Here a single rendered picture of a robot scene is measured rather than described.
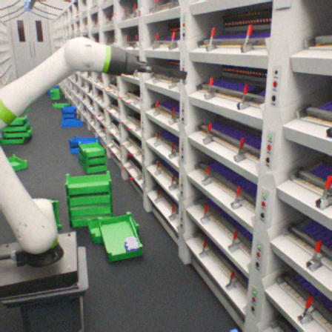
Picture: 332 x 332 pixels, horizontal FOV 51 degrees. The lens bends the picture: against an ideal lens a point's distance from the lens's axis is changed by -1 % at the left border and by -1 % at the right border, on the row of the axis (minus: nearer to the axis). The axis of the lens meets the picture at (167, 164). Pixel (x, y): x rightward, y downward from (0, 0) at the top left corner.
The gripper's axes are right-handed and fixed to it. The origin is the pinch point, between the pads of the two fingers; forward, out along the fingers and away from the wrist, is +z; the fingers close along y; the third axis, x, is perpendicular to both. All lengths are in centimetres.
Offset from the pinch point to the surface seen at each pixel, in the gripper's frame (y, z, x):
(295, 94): 39.7, 22.3, 0.9
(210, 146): -7.8, 26.0, -27.2
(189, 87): -30.0, 20.5, -4.9
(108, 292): -23, -4, -111
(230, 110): 9.3, 20.9, -9.3
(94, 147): -231, 21, -88
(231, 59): 7.1, 17.6, 9.0
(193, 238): -30, 41, -84
